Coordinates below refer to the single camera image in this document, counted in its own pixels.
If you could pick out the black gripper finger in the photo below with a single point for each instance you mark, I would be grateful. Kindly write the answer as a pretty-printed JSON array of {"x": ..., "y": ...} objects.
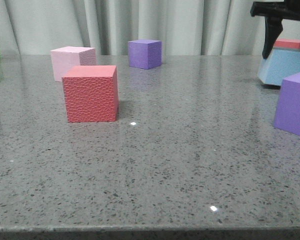
[{"x": 273, "y": 28}]

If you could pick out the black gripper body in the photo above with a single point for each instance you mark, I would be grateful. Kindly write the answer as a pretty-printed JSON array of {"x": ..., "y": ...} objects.
[{"x": 287, "y": 9}]

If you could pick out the light blue foam cube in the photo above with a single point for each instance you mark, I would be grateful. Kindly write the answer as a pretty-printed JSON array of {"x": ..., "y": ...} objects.
[{"x": 281, "y": 62}]

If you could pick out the far red foam cube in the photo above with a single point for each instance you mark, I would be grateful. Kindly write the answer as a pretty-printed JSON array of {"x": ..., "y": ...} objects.
[{"x": 287, "y": 43}]

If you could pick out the red foam cube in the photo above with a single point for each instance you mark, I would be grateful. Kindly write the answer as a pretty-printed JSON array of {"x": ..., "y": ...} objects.
[
  {"x": 287, "y": 43},
  {"x": 91, "y": 93}
]

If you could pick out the near purple foam cube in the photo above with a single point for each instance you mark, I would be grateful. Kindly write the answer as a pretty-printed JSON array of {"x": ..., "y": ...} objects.
[{"x": 287, "y": 114}]

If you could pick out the purple foam cube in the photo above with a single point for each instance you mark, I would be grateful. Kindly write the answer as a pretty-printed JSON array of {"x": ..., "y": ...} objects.
[
  {"x": 287, "y": 114},
  {"x": 144, "y": 53}
]

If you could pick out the far purple foam cube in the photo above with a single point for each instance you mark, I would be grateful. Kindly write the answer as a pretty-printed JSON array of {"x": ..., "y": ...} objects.
[{"x": 144, "y": 53}]

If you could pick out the near red foam cube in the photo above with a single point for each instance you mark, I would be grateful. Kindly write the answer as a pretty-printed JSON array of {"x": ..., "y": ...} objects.
[{"x": 91, "y": 93}]

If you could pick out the pink foam cube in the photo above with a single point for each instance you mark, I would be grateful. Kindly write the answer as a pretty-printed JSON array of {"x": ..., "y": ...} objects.
[{"x": 64, "y": 58}]

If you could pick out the grey curtain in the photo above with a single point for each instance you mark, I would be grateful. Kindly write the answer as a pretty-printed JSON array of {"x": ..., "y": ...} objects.
[{"x": 185, "y": 27}]

